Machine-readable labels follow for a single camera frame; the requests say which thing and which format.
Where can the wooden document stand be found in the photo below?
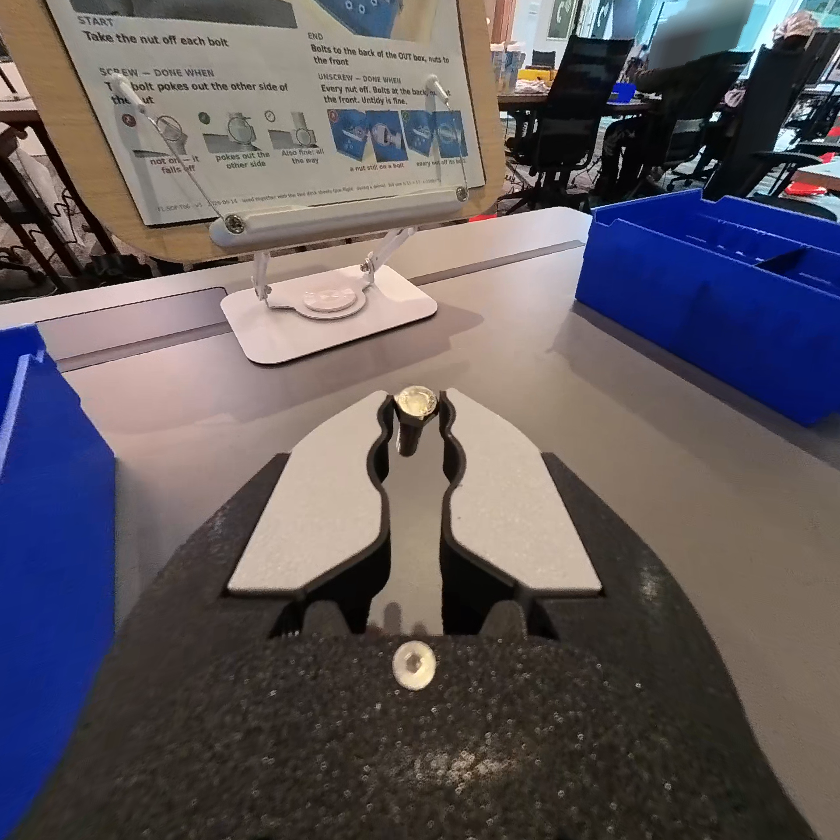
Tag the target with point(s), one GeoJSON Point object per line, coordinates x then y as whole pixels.
{"type": "Point", "coordinates": [394, 308]}

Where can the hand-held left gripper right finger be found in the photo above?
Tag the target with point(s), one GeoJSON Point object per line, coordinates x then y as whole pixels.
{"type": "Point", "coordinates": [518, 512]}

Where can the black office chair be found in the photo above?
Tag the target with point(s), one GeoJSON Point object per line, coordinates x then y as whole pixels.
{"type": "Point", "coordinates": [577, 85]}

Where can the printed instruction sheet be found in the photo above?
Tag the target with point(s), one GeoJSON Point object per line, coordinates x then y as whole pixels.
{"type": "Point", "coordinates": [262, 65]}

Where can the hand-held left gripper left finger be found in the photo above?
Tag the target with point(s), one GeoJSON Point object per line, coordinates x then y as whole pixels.
{"type": "Point", "coordinates": [308, 512]}

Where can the steel hex bolt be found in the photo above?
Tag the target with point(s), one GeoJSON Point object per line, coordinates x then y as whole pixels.
{"type": "Point", "coordinates": [415, 401]}

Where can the blue plastic bin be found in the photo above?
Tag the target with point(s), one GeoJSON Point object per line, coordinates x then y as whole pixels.
{"type": "Point", "coordinates": [689, 328]}
{"type": "Point", "coordinates": [52, 558]}

